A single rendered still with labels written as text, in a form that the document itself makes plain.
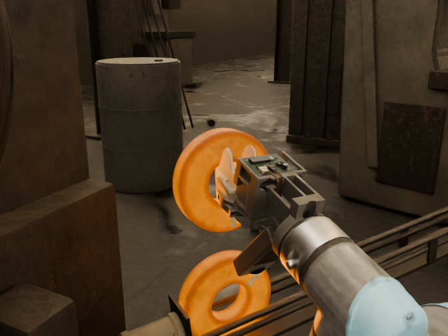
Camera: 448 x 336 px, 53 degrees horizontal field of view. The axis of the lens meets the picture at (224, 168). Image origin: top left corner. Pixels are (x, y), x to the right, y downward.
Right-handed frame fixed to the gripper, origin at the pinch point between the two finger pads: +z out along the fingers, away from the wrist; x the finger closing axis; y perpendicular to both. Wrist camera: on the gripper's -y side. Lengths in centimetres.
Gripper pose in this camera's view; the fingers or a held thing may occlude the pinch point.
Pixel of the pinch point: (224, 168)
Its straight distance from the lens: 68.0
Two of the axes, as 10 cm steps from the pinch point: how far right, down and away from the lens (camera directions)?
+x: -8.8, 1.4, -4.5
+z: -4.5, -5.0, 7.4
